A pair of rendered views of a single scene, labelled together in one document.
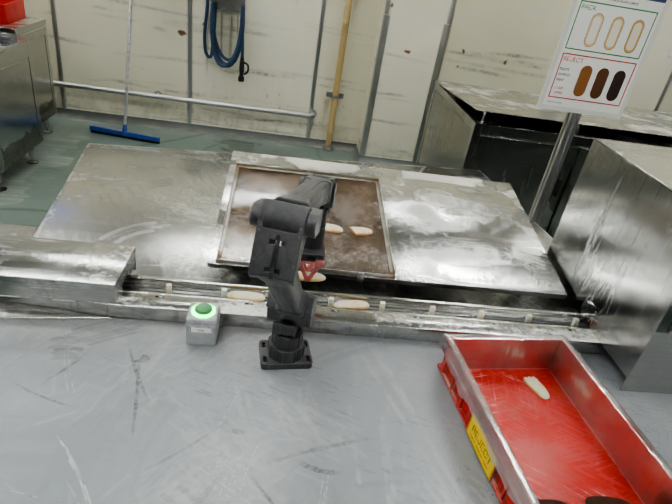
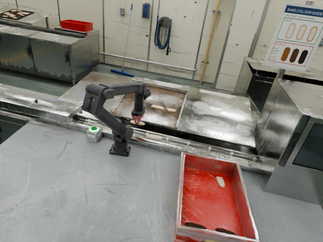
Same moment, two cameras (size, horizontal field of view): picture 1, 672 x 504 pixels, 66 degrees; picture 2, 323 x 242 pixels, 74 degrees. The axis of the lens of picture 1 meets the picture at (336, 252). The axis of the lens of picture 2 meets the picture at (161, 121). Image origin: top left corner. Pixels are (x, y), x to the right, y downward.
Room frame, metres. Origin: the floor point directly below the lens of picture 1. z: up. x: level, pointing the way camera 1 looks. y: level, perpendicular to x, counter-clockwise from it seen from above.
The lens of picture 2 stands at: (0.02, -0.45, 1.68)
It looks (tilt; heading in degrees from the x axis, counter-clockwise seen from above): 30 degrees down; 18
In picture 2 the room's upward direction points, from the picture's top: 8 degrees clockwise
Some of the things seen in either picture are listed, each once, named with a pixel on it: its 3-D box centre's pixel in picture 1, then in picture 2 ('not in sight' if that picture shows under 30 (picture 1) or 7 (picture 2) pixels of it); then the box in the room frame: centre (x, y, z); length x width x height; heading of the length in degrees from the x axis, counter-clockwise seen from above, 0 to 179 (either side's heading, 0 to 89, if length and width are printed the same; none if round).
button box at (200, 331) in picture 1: (203, 328); (94, 136); (0.96, 0.28, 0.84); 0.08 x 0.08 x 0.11; 8
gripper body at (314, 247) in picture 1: (312, 237); (138, 106); (1.12, 0.06, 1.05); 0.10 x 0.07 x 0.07; 9
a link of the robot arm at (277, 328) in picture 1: (289, 311); (121, 133); (0.95, 0.08, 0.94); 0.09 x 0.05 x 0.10; 176
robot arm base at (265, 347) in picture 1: (286, 343); (120, 145); (0.93, 0.08, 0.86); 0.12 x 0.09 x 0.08; 106
